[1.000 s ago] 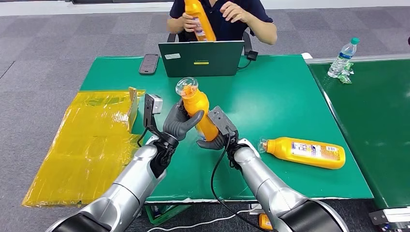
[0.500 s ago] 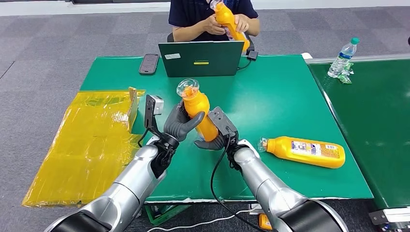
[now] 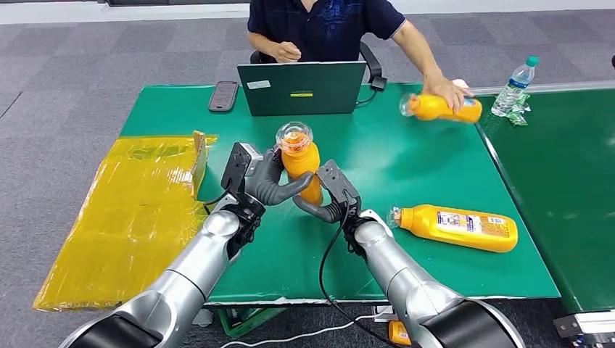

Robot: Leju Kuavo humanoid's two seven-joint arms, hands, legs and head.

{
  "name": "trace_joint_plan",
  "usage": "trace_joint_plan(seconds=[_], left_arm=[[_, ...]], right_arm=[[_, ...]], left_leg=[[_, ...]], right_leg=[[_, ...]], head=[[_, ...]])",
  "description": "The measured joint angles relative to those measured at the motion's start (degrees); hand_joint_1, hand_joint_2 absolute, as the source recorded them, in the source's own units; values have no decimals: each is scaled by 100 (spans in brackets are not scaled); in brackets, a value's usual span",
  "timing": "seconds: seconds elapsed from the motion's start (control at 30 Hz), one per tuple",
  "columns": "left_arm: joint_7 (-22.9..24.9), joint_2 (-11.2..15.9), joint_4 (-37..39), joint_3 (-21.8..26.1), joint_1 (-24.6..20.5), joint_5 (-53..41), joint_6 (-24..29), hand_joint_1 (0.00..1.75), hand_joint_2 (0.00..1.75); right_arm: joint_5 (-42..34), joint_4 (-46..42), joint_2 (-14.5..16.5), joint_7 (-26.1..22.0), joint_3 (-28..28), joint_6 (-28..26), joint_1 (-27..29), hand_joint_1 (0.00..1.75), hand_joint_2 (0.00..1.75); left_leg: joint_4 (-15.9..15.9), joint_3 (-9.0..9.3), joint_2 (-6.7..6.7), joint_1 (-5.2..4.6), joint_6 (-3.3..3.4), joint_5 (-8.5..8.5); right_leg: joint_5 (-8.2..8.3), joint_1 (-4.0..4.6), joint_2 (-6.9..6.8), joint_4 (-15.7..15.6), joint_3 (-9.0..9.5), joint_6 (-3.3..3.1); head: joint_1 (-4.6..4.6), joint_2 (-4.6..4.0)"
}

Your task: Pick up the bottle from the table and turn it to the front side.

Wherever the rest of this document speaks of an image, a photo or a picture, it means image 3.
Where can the yellow plastic sheet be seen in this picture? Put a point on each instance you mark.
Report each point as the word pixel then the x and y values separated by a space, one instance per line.
pixel 120 230

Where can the white table leg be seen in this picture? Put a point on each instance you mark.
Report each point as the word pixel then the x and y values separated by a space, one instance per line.
pixel 204 318

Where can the person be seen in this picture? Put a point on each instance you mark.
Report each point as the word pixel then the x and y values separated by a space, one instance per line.
pixel 326 24

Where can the clear plastic water bottle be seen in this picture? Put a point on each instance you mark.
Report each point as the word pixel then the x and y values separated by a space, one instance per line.
pixel 511 89

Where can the person's left hand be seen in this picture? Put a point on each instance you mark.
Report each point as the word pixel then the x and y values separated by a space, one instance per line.
pixel 447 89

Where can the black power adaptor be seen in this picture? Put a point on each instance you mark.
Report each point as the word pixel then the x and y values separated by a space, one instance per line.
pixel 378 83

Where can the green table mat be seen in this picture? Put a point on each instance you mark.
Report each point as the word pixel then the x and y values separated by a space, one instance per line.
pixel 384 158

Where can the orange detergent bottle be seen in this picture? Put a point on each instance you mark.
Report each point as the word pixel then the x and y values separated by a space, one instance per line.
pixel 399 334
pixel 300 165
pixel 432 108
pixel 456 228

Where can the person's right hand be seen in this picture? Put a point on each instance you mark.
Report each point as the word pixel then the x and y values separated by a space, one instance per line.
pixel 287 52

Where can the green belt conveyor table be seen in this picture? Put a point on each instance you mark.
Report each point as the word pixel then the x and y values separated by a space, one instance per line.
pixel 552 192

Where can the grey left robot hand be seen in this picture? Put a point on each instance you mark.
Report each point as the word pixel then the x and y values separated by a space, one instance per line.
pixel 262 180

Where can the white power strip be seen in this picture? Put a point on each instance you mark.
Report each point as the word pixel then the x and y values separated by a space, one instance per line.
pixel 384 313

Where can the black office chair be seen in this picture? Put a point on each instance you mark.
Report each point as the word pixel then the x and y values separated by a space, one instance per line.
pixel 372 62

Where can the dark green laptop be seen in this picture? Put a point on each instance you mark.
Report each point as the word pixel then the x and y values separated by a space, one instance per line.
pixel 302 89

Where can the person's left forearm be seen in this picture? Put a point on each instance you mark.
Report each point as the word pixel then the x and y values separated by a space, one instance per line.
pixel 418 48

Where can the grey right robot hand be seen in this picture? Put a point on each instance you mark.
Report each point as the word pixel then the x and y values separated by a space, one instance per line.
pixel 341 192

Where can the black smartphone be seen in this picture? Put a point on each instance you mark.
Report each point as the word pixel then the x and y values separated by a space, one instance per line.
pixel 223 96

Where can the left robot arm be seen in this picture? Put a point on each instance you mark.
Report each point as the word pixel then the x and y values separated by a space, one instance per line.
pixel 192 274

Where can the green crumpled wrapper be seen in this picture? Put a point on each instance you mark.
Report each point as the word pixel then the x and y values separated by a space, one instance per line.
pixel 519 115

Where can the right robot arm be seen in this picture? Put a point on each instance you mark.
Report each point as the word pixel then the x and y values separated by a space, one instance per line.
pixel 408 283

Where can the person's right forearm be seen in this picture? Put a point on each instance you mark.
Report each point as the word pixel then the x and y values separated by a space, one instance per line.
pixel 262 45

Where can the green plastic crate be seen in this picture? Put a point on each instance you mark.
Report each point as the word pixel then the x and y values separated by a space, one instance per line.
pixel 250 319

